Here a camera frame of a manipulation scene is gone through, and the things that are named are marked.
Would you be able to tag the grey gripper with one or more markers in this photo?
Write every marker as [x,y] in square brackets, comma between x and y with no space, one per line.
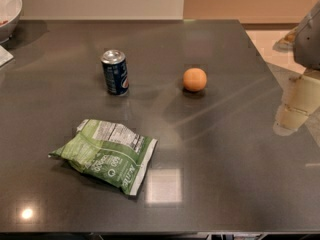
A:
[309,45]

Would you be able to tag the green jalapeno chip bag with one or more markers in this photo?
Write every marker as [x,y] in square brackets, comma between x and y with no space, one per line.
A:
[110,152]

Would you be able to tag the orange fruit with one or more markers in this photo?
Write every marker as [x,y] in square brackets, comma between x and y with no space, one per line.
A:
[194,79]

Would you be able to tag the blue Pepsi soda can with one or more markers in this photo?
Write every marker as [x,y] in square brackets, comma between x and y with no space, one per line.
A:
[115,71]

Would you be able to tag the white paper sheet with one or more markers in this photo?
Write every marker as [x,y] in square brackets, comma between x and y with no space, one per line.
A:
[5,56]

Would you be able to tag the white bowl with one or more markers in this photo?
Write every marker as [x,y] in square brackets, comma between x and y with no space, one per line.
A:
[10,11]

